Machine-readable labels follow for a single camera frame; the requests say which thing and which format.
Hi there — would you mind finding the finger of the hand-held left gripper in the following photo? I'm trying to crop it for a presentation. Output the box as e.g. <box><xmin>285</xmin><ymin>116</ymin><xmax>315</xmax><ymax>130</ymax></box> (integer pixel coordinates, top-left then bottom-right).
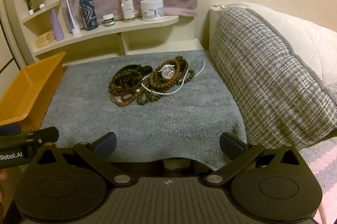
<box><xmin>0</xmin><ymin>123</ymin><xmax>60</xmax><ymax>149</ymax></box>

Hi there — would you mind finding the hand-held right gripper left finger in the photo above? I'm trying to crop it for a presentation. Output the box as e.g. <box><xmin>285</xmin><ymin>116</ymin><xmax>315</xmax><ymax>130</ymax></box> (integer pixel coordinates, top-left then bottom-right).
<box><xmin>34</xmin><ymin>132</ymin><xmax>133</xmax><ymax>186</ymax></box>

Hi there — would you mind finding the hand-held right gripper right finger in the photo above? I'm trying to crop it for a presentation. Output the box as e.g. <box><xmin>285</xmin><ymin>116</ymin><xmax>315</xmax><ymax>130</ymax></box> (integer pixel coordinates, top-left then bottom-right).
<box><xmin>204</xmin><ymin>132</ymin><xmax>302</xmax><ymax>185</ymax></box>

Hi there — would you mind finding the yellow plastic basket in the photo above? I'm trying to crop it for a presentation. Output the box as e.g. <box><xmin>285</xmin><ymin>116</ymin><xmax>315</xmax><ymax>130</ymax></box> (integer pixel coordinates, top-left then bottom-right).
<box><xmin>0</xmin><ymin>52</ymin><xmax>66</xmax><ymax>133</ymax></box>

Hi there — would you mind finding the amber bead bracelet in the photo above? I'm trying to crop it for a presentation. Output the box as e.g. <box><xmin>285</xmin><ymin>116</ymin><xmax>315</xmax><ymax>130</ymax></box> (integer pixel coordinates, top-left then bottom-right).
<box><xmin>108</xmin><ymin>83</ymin><xmax>141</xmax><ymax>103</ymax></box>

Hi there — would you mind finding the dark green bead necklace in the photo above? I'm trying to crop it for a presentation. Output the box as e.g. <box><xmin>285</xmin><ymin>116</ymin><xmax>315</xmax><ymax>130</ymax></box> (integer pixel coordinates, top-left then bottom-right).
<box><xmin>133</xmin><ymin>55</ymin><xmax>197</xmax><ymax>106</ymax></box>

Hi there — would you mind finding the white pearl necklace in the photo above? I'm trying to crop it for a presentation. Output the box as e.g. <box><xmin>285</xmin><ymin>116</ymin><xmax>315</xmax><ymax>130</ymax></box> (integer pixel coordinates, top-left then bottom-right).
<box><xmin>141</xmin><ymin>61</ymin><xmax>206</xmax><ymax>96</ymax></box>

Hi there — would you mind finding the brown wooden bead necklace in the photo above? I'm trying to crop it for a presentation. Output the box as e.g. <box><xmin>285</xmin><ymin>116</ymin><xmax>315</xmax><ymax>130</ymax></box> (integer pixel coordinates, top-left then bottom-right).
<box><xmin>110</xmin><ymin>57</ymin><xmax>190</xmax><ymax>109</ymax></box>

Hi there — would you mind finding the silver crystal watch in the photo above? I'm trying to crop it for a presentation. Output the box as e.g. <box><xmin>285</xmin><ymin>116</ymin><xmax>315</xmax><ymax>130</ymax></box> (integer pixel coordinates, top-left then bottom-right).
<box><xmin>158</xmin><ymin>62</ymin><xmax>180</xmax><ymax>81</ymax></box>

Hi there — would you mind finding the grey fluffy mat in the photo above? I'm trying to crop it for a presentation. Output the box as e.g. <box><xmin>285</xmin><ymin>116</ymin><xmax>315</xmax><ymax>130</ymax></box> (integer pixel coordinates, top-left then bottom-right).
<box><xmin>39</xmin><ymin>50</ymin><xmax>248</xmax><ymax>171</ymax></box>

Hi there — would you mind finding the grey plaid pillow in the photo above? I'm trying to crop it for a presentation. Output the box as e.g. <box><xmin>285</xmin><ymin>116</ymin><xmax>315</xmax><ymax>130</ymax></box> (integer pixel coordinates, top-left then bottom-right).
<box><xmin>212</xmin><ymin>7</ymin><xmax>337</xmax><ymax>149</ymax></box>

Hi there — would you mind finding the small cardboard box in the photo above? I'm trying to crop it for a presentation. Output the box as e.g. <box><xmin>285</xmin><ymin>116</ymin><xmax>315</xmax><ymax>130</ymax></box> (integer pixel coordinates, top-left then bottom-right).
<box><xmin>34</xmin><ymin>29</ymin><xmax>57</xmax><ymax>49</ymax></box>

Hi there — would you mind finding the pink bedspread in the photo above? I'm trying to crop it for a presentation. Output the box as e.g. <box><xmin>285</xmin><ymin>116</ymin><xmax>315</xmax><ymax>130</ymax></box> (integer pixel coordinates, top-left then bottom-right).
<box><xmin>297</xmin><ymin>135</ymin><xmax>337</xmax><ymax>224</ymax></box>

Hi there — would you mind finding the purple tube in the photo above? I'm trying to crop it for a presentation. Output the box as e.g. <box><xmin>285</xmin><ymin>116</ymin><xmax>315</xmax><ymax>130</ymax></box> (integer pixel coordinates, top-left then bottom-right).
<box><xmin>50</xmin><ymin>9</ymin><xmax>64</xmax><ymax>41</ymax></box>

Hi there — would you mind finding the cream corner shelf unit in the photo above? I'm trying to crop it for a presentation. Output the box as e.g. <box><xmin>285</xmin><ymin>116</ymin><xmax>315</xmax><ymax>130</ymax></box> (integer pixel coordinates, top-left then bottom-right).
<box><xmin>0</xmin><ymin>0</ymin><xmax>205</xmax><ymax>67</ymax></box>

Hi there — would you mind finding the small green jar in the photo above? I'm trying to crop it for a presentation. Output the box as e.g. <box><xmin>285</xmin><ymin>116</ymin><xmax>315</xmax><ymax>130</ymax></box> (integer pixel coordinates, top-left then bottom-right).
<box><xmin>103</xmin><ymin>14</ymin><xmax>115</xmax><ymax>27</ymax></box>

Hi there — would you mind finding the white and blue tube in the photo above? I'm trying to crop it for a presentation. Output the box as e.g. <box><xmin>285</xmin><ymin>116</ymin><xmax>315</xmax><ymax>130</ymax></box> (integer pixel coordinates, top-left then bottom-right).
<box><xmin>64</xmin><ymin>0</ymin><xmax>81</xmax><ymax>34</ymax></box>

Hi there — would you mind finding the white quilted pillow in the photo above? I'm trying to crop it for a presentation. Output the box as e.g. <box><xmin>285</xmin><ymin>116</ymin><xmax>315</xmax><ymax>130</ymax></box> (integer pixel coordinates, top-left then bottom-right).
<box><xmin>209</xmin><ymin>2</ymin><xmax>337</xmax><ymax>98</ymax></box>

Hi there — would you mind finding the dark blue spray bottle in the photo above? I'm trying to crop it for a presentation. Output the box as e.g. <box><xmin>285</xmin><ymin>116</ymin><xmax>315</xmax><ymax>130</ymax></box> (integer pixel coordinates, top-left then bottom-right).
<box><xmin>79</xmin><ymin>0</ymin><xmax>99</xmax><ymax>31</ymax></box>

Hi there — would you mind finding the white cream jar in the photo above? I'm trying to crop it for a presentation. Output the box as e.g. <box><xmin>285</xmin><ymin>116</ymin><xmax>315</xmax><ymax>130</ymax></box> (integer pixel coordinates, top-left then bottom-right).
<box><xmin>140</xmin><ymin>0</ymin><xmax>164</xmax><ymax>21</ymax></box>

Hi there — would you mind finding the clear spray bottle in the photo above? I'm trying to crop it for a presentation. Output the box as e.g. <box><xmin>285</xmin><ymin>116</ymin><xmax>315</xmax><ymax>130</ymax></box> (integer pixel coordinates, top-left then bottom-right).
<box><xmin>120</xmin><ymin>0</ymin><xmax>136</xmax><ymax>23</ymax></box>

